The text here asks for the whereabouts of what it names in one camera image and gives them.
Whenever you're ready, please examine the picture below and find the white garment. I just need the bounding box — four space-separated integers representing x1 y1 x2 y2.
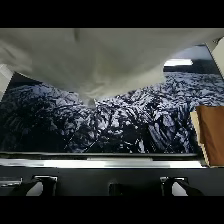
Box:
0 28 224 108

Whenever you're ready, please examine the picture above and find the cream garment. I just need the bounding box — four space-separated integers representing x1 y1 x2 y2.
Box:
189 110 211 167

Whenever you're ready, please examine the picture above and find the silver frame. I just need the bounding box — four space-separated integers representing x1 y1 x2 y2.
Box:
0 152 208 197

